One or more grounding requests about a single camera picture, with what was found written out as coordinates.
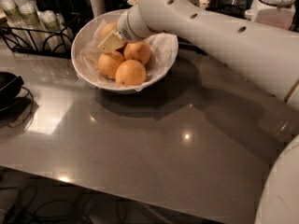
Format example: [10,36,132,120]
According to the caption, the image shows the black wire cup rack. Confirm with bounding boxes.
[0,13,79,59]

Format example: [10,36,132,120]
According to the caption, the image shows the white appliance with jar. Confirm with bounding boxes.
[245,0,296,30]

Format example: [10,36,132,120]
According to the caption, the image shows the white paper bowl liner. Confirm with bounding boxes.
[75,14,176,92]

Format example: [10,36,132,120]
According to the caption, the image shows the middle paper cup stack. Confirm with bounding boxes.
[19,3,45,51]

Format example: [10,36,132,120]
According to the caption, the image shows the white bowl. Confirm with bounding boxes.
[70,8,179,95]

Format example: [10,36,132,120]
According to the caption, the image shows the white tall cylinder container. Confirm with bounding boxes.
[86,0,107,19]

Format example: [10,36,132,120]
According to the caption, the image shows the right paper cup stack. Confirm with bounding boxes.
[39,10,68,54]

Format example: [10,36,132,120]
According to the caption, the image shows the paper cup stack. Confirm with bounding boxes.
[0,0,29,47]
[19,3,45,51]
[39,10,68,54]

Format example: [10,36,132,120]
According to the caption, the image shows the black floor cables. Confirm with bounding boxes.
[0,184,132,224]

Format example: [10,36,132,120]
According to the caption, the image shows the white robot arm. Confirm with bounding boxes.
[118,0,299,224]

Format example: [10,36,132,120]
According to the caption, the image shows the black wire stand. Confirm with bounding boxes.
[0,87,35,128]

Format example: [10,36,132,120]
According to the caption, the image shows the orange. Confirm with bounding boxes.
[115,60,147,87]
[101,22,118,41]
[123,41,151,65]
[98,50,124,79]

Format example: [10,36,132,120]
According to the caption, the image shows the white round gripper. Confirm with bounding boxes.
[97,6,155,53]

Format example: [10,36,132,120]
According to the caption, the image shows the black mesh basket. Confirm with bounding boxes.
[207,5,245,19]

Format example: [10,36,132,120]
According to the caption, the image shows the left paper cup stack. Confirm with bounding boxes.
[0,0,29,47]

